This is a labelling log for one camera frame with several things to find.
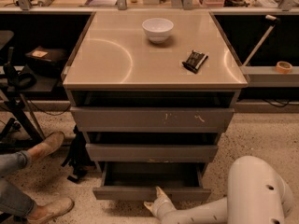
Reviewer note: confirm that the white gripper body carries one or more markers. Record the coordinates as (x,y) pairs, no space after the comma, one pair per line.
(163,203)

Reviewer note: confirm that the grey bottom drawer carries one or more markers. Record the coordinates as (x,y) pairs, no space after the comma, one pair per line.
(137,181)

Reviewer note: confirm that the grey drawer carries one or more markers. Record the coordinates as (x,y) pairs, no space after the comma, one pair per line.
(152,120)
(151,153)
(137,181)

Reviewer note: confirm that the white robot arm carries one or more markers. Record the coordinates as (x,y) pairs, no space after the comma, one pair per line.
(256,194)

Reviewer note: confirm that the grey middle drawer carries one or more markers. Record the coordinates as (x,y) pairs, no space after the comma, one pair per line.
(151,153)

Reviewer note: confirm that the grey drawer cabinet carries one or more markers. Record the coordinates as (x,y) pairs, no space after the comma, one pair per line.
(117,66)

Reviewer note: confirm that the grey top drawer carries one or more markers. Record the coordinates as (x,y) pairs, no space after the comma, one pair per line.
(152,120)

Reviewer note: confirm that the tan lower shoe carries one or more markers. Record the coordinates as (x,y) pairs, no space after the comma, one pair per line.
(44,214)

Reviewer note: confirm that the tan shoe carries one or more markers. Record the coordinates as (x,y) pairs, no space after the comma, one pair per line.
(44,214)
(48,146)

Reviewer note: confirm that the tan upper shoe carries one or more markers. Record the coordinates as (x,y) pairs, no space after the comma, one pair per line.
(48,146)

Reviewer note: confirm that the blue jeans lower leg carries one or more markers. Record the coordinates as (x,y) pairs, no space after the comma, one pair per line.
(13,201)

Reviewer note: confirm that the blue jeans leg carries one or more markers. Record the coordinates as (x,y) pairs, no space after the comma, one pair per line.
(13,201)
(11,162)

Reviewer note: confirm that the black snack packet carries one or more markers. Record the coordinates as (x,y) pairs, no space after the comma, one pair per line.
(195,61)

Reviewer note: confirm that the blue jeans upper leg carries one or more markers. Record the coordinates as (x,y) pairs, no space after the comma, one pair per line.
(11,162)

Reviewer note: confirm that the white ceramic bowl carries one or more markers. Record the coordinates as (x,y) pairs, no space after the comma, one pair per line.
(157,30)

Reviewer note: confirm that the black bag with label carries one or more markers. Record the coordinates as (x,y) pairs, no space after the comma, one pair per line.
(47,62)

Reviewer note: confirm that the tan tape roll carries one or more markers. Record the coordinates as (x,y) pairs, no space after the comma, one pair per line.
(283,67)

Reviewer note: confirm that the black headphones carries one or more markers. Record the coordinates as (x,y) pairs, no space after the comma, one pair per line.
(18,80)

